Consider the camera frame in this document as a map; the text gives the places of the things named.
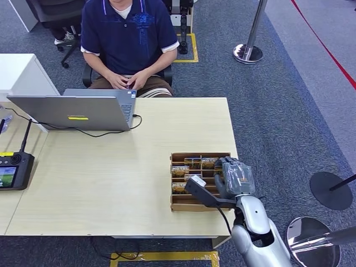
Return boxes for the person's right hand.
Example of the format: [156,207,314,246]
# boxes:
[109,72,129,91]

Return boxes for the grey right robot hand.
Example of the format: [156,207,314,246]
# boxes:
[213,156,256,200]

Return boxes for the person's left hand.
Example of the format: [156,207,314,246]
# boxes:
[127,70,151,91]

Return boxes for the person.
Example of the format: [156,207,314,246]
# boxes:
[80,0,180,98]
[48,26,76,46]

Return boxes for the wooden slotted card holder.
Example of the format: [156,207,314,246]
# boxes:
[170,152,232,212]

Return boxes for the grey laptop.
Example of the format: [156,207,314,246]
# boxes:
[6,88,138,132]

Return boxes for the black robot stand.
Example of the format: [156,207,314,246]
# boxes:
[170,0,195,56]

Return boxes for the chrome stanchion base with pole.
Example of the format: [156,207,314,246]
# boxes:
[287,216,356,267]

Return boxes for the black stanchion base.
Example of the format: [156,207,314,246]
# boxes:
[309,171,356,211]

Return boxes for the white cabinet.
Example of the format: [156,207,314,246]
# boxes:
[0,53,60,102]

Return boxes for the white furniture panel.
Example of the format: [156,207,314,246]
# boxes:
[8,0,39,33]

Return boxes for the clear plastic bag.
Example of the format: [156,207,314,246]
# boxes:
[0,115,14,134]

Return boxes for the black remote controller with screen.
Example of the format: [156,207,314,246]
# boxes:
[0,118,35,191]

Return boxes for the red barrier belt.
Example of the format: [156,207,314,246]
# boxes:
[290,0,356,91]

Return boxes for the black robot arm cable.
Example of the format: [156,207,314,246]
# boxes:
[216,207,232,236]

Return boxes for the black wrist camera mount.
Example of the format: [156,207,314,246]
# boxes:
[184,178,238,209]

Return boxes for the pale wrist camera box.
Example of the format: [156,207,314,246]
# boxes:
[191,175,207,188]

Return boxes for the black laptop cable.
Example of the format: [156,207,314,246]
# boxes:
[0,106,143,139]

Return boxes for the yellow floor tape frame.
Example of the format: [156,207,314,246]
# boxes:
[109,251,220,267]
[173,33,199,64]

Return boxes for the chrome stanchion post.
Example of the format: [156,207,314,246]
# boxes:
[232,0,269,66]

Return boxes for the black floor cables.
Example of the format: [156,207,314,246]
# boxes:
[90,237,142,261]

